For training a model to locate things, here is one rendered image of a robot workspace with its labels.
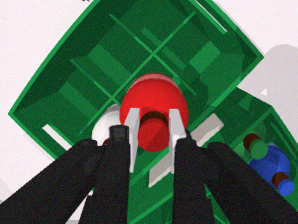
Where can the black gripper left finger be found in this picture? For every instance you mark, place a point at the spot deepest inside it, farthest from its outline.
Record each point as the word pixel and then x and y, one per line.
pixel 54 194

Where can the green bottle crate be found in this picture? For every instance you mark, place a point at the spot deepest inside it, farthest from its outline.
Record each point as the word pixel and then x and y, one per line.
pixel 209 61
pixel 232 120

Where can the white paper pick list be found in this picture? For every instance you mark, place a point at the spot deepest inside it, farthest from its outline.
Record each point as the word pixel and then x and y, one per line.
pixel 74 11

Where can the blue bottle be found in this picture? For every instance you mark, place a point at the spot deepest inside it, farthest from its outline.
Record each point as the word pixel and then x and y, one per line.
pixel 275 169

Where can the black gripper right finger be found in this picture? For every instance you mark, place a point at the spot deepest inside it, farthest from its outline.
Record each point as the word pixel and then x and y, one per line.
pixel 242 194

